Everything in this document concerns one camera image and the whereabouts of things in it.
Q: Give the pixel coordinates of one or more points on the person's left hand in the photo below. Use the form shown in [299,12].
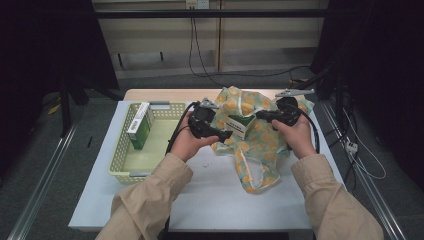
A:
[186,145]

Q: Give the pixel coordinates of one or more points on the tall green white box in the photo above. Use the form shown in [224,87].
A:
[140,130]

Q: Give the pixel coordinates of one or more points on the white table cover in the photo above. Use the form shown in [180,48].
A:
[213,206]

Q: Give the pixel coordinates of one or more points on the black horizontal bar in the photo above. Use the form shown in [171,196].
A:
[213,13]

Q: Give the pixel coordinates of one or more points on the metal floor rail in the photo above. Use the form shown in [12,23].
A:
[39,191]
[380,203]

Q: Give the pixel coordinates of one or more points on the black metal stand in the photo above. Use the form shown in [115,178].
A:
[65,110]
[339,100]

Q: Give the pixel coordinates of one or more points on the orange print fabric bag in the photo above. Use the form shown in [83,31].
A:
[260,144]

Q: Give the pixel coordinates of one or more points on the pale green plastic basket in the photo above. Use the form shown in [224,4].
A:
[150,151]

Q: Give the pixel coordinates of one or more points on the small black stick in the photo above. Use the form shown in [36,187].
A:
[89,141]

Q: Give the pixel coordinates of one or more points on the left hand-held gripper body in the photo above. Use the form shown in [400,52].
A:
[201,117]

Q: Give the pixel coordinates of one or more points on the white power strip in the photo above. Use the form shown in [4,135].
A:
[351,146]

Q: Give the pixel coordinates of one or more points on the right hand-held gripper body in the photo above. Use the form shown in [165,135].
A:
[288,111]

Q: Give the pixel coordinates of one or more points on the person's right hand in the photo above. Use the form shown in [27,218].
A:
[297,140]

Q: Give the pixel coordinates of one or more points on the square green white box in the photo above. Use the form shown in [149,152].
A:
[240,129]

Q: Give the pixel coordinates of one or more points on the white wall socket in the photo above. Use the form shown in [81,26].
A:
[197,4]

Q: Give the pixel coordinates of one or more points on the dark curtain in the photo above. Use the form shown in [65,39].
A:
[393,66]
[33,50]

